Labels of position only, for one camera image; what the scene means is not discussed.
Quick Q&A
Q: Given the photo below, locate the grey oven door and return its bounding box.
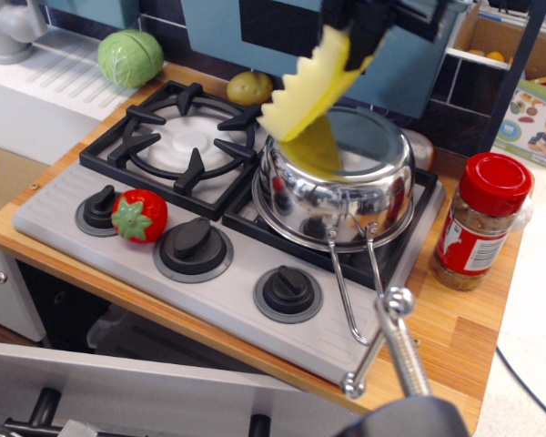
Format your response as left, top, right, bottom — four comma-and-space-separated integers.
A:
0, 343, 358, 436

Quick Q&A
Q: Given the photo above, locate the black right stove knob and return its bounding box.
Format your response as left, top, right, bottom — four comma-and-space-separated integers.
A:
253, 265, 323, 324

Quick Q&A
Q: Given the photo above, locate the chrome metal clamp rod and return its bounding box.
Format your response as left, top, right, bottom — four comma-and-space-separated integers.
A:
341, 286, 432, 399

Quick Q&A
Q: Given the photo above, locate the grey toy faucet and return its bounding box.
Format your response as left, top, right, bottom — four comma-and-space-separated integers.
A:
0, 1, 47, 65

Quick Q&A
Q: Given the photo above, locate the red toy strawberry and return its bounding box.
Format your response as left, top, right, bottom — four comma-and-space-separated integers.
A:
111, 188, 168, 244

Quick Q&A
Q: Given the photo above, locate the upside-down stainless steel pot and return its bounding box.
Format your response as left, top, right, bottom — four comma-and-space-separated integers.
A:
251, 105, 418, 347

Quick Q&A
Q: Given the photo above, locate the grey toy stove top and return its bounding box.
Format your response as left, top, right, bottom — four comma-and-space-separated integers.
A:
13, 160, 379, 382

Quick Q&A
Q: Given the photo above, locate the black stove knob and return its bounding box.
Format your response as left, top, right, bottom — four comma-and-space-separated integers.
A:
253, 265, 323, 324
153, 218, 234, 283
75, 185, 121, 238

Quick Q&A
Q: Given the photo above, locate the yellow serrated sponge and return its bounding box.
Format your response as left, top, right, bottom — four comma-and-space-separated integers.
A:
258, 25, 373, 142

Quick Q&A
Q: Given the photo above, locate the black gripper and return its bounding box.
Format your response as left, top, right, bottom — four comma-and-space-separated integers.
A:
320, 0, 449, 71

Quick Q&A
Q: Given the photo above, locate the black left stove knob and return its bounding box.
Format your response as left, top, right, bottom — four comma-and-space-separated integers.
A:
75, 185, 121, 238

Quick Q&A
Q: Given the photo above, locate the toy food picture box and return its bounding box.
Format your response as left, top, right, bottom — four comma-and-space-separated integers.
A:
494, 79, 546, 168

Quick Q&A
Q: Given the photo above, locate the black right burner grate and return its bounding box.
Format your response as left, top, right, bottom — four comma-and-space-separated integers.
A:
222, 169, 445, 287

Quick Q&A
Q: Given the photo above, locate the red-lidded spice jar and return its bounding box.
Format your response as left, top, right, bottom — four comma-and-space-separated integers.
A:
430, 152, 533, 291

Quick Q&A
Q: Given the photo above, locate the green toy cabbage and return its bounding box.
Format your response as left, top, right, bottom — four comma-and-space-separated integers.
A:
97, 29, 164, 88

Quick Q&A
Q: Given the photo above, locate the yellow toy potato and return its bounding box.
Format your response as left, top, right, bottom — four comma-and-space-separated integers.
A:
227, 71, 273, 107

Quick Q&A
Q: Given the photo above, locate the black middle stove knob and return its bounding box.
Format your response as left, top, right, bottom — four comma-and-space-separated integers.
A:
153, 218, 234, 283

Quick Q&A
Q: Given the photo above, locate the cardboard box with toys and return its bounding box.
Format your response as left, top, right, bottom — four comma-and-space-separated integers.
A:
453, 1, 546, 80

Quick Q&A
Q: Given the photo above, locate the black left burner grate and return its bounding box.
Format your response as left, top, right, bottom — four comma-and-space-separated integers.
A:
79, 81, 266, 220

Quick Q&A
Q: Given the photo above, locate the black burner grate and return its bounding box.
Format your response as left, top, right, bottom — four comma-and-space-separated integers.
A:
79, 81, 266, 220
222, 169, 445, 287

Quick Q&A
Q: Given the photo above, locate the black metal post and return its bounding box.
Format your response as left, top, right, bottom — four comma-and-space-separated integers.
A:
474, 0, 546, 154

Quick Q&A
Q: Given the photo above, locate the black cable on floor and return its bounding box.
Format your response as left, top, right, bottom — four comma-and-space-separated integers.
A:
495, 345, 546, 430

